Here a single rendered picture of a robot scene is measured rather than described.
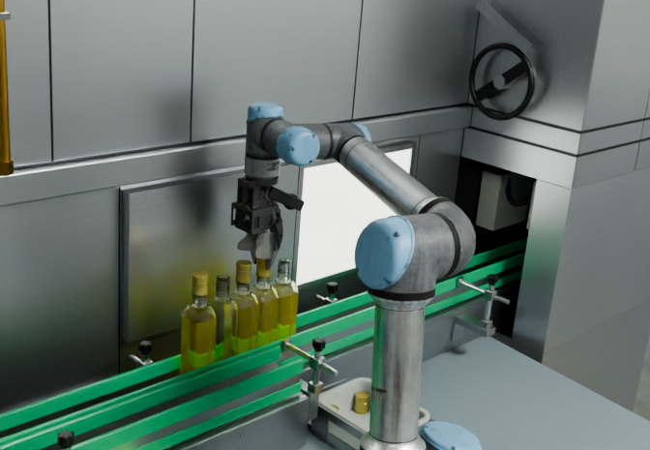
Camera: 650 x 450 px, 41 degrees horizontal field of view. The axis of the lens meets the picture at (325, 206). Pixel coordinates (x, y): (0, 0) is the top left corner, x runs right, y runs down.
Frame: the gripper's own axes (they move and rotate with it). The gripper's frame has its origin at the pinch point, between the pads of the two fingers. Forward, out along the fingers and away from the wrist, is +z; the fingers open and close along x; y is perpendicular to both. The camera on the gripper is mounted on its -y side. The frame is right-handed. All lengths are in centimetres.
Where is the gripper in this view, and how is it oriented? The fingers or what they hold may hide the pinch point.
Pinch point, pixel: (264, 260)
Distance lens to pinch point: 194.5
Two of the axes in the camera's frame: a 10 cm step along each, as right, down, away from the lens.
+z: -0.7, 9.5, 3.1
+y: -7.1, 1.7, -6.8
